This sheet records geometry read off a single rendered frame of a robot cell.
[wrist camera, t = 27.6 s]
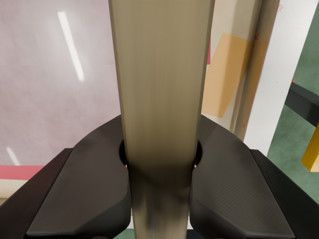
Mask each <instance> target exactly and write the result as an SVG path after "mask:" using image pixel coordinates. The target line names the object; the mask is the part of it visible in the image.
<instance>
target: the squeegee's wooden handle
mask: <svg viewBox="0 0 319 239"><path fill-rule="evenodd" d="M214 3H215V0H108V4H109V12H110V21H111V29H112V38H113V50H114V59H115V67H116V75H117V84H118V93H119V101H120V110H121V118H122V130H123V139H124V147H125V156H126V164H127V169H128V172H129V181H130V190H131V211H132V219H133V227H134V236H135V239H186V236H187V228H188V217H189V199H190V189H191V180H192V172H193V169H194V168H195V161H196V153H197V142H198V134H199V126H200V118H201V110H202V102H203V94H204V86H205V78H206V67H207V59H208V51H209V43H210V35H211V27H212V19H213V11H214Z"/></svg>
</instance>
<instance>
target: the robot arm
mask: <svg viewBox="0 0 319 239"><path fill-rule="evenodd" d="M195 165H196V167H195V168H194V169H193V172H192V180H191V189H190V199H189V221H190V225H191V227H192V228H193V229H194V230H195V231H196V232H197V233H199V234H200V235H201V236H202V237H204V238H205V239H319V205H318V204H317V203H316V202H315V201H314V200H313V199H312V198H311V197H310V196H309V195H308V194H307V193H305V192H304V191H303V190H302V189H301V188H300V187H299V186H298V185H297V184H295V183H294V182H293V181H292V180H291V179H290V178H289V177H288V176H287V175H286V174H285V173H284V172H283V171H282V170H280V169H279V168H278V167H277V166H276V165H275V164H274V163H273V162H272V161H270V160H269V159H268V158H267V157H266V156H265V155H264V154H263V153H262V152H260V151H259V150H258V149H250V148H249V147H248V146H247V145H246V144H245V143H244V142H243V141H242V140H241V139H239V138H238V137H237V136H236V135H234V134H233V133H232V132H230V131H229V130H227V129H226V128H224V127H222V126H221V125H219V124H217V123H216V122H214V121H212V120H211V119H209V118H207V117H206V116H204V115H202V114H201V118H200V126H199V134H198V142H197V153H196V161H195ZM130 222H131V190H130V181H129V172H128V169H127V167H126V156H125V147H124V139H123V130H122V118H121V114H120V115H119V116H117V117H115V118H113V119H112V120H110V121H108V122H106V123H104V124H103V125H101V126H99V127H98V128H96V129H94V130H93V131H92V132H90V133H89V134H87V135H86V136H85V137H84V138H83V139H81V140H80V141H79V142H78V143H77V144H76V145H75V146H74V147H73V148H65V149H63V150H62V151H61V152H60V153H59V154H58V155H57V156H55V157H54V158H53V159H52V160H51V161H50V162H49V163H47V164H46V165H45V166H44V167H43V168H42V169H41V170H39V171H38V172H37V173H36V174H35V175H34V176H33V177H32V178H30V179H29V180H28V181H27V182H26V183H25V184H23V185H22V186H21V187H20V188H19V189H18V190H17V191H16V192H15V193H14V194H13V195H11V196H10V197H9V198H8V199H7V200H6V201H5V202H4V203H3V204H2V205H1V206H0V239H113V238H115V237H116V236H117V235H119V234H120V233H121V232H123V231H124V230H125V229H126V228H127V227H128V226H129V224H130Z"/></svg>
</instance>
